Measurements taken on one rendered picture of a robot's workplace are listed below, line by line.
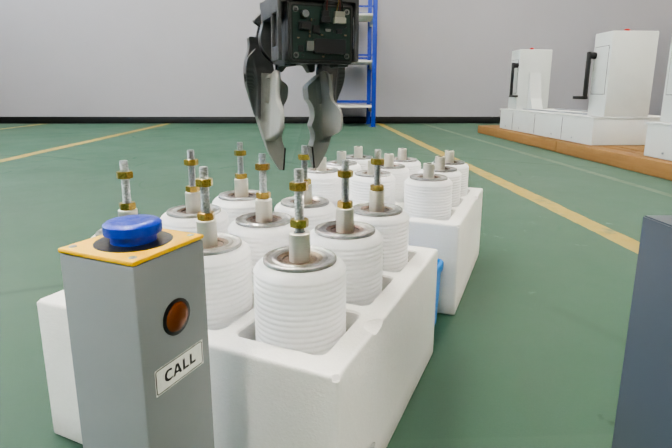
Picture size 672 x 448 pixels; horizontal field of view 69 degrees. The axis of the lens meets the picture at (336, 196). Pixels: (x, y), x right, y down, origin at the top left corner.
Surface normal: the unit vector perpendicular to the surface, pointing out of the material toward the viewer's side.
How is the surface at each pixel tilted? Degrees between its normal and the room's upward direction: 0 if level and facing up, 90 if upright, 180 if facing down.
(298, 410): 90
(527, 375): 0
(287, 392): 90
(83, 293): 90
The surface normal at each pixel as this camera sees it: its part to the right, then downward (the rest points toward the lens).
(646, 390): -1.00, 0.00
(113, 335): -0.41, 0.19
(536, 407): 0.00, -0.98
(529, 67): 0.05, 0.21
